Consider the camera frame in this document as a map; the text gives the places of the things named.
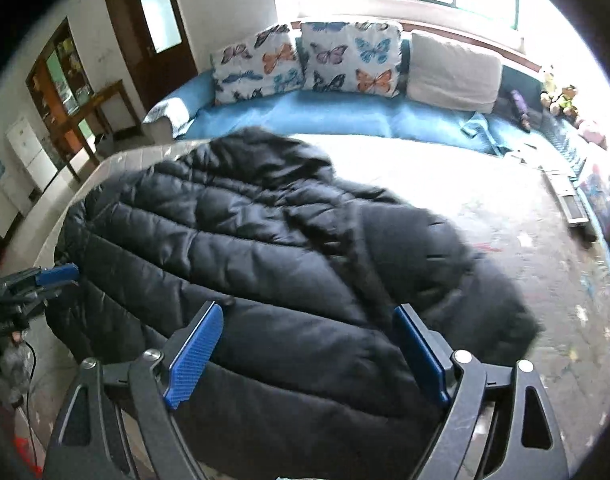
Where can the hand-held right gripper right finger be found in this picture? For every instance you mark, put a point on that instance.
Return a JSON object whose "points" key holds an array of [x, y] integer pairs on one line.
{"points": [[417, 355]]}

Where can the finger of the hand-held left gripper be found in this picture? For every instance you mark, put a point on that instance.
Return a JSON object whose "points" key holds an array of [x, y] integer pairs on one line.
{"points": [[60, 274]]}

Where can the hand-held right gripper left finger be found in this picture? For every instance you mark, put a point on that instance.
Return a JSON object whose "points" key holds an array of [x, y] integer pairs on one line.
{"points": [[195, 355]]}

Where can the black puffer jacket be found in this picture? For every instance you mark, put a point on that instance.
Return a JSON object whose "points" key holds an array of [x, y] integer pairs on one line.
{"points": [[260, 260]]}

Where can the person's left hand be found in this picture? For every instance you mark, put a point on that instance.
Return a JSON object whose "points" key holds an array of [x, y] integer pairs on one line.
{"points": [[12, 370]]}

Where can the white cabinet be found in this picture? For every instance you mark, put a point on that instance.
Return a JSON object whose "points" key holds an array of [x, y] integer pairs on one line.
{"points": [[30, 155]]}

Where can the orange plastic item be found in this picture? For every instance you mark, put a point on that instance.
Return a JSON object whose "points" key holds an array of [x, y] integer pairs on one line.
{"points": [[26, 452]]}

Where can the wooden table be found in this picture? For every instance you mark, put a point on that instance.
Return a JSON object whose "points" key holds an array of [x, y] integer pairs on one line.
{"points": [[110, 91]]}

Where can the white patterned cloth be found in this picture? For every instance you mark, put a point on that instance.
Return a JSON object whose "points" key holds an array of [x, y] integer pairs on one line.
{"points": [[167, 112]]}

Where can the wooden shelf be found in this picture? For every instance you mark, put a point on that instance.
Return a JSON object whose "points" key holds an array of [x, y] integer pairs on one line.
{"points": [[60, 75]]}

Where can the white ribbed board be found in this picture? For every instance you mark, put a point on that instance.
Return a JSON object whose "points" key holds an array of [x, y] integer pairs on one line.
{"points": [[572, 207]]}

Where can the brown wooden door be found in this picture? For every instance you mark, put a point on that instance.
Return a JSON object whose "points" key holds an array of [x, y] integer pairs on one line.
{"points": [[130, 55]]}

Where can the light blue cloth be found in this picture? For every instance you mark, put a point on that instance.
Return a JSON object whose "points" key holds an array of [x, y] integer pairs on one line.
{"points": [[480, 127]]}

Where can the colourful printed bag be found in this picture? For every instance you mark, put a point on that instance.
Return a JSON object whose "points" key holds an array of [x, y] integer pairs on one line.
{"points": [[602, 195]]}

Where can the blue sofa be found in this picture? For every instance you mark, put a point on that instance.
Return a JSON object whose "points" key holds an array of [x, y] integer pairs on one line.
{"points": [[310, 115]]}

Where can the purple bottle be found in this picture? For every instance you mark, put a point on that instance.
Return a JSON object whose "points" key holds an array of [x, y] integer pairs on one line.
{"points": [[519, 102]]}

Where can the butterfly print pillow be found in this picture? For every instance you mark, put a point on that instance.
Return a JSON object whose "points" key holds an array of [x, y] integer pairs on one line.
{"points": [[355, 57], [255, 67]]}

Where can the plain white pillow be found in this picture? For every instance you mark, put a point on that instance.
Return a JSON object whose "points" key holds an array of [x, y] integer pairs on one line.
{"points": [[450, 72]]}

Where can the pile of stuffed toys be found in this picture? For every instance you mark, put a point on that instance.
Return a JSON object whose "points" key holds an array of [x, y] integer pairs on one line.
{"points": [[565, 100]]}

